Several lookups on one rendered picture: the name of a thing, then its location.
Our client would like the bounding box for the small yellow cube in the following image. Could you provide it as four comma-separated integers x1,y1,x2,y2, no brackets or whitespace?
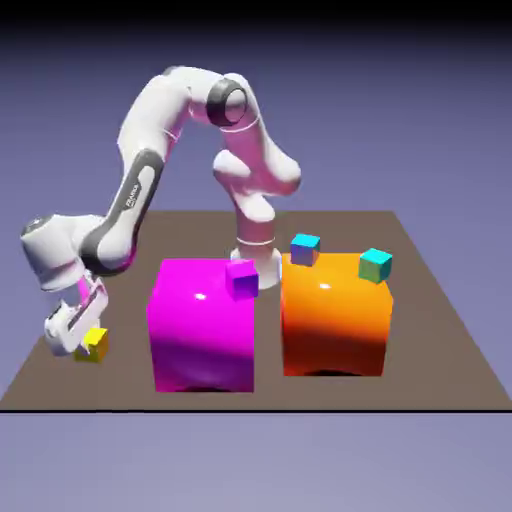
74,326,110,364

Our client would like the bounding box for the large magenta box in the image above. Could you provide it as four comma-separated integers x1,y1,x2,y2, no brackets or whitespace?
146,258,256,394

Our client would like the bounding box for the large orange box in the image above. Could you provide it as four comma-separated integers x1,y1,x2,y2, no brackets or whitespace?
280,251,395,378

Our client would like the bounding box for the small cyan cube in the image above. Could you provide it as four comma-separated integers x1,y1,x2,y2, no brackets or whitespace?
357,247,394,285
289,233,322,268

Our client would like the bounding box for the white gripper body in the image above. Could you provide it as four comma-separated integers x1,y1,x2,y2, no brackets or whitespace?
43,277,110,358

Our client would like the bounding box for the small magenta cube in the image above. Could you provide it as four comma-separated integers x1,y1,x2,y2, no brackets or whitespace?
224,258,260,302

